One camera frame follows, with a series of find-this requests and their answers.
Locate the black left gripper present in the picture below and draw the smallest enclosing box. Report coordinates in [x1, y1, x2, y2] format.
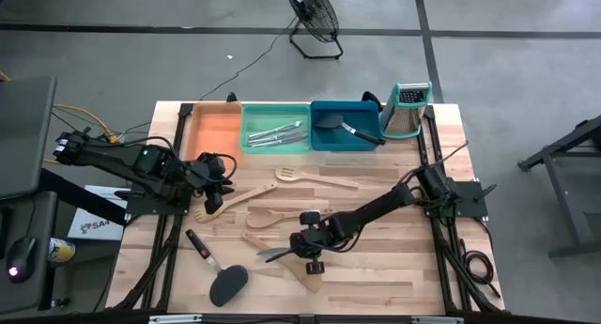
[194, 153, 235, 216]

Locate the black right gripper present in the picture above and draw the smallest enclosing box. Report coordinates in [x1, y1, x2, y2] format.
[265, 210, 330, 276]

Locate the wooden spork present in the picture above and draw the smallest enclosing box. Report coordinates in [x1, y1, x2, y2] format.
[193, 179, 279, 224]

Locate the wooden spoon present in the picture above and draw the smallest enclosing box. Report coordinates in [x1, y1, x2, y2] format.
[245, 206, 338, 230]

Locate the wooden slotted spatula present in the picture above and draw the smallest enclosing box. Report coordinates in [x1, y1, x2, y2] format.
[274, 165, 361, 190]

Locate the black nylon spatula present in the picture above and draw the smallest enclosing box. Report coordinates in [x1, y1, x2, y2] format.
[313, 113, 387, 147]

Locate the orange plastic bin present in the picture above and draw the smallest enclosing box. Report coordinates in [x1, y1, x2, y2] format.
[186, 101, 244, 168]

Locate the black spatula red button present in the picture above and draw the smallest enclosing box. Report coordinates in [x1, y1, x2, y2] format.
[184, 228, 250, 309]

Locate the mint green plastic bin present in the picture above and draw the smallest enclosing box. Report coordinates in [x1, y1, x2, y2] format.
[239, 102, 312, 155]

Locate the blue plastic bin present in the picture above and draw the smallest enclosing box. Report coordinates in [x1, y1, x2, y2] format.
[309, 100, 382, 152]

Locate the white printed cardboard box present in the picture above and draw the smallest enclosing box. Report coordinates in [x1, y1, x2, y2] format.
[67, 184, 127, 242]

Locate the black diagonal desk leg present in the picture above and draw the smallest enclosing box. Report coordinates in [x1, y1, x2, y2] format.
[39, 167, 129, 227]

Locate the yellow blue drink can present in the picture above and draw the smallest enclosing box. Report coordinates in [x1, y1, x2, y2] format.
[48, 237, 76, 264]

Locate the black floor fan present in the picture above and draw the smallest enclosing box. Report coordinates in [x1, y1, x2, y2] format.
[282, 0, 344, 61]

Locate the dark grey laptop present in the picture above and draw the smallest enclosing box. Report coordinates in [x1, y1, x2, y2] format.
[0, 75, 58, 201]

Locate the black computer mouse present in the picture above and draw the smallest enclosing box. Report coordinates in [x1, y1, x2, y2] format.
[5, 236, 38, 284]

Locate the dark grey desk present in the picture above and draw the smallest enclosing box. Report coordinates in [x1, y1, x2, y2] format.
[0, 191, 58, 316]

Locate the black metal stand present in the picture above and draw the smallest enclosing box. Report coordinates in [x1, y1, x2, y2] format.
[517, 112, 601, 259]

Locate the black frame cross bar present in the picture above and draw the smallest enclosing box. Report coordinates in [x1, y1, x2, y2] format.
[0, 309, 601, 324]

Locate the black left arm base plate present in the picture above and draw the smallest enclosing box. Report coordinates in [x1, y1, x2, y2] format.
[114, 177, 194, 217]

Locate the black aluminium frame rail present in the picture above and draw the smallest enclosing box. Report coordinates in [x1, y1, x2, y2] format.
[107, 101, 198, 312]
[415, 102, 506, 314]

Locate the silver metal bracket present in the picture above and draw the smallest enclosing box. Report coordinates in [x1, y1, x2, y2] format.
[148, 314, 203, 324]
[411, 316, 464, 324]

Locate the black fan power cable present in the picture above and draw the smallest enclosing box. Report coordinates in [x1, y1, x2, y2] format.
[199, 14, 301, 102]

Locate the yellow extension cable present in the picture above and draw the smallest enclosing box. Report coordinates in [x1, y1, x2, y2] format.
[42, 102, 116, 166]

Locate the metal box grater teal handle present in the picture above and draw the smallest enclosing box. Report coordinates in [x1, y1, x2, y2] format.
[378, 82, 434, 140]

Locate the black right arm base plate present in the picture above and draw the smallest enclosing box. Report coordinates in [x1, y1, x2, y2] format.
[419, 179, 498, 220]

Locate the coiled black cable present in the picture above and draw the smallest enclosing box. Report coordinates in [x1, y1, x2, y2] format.
[457, 239, 502, 301]

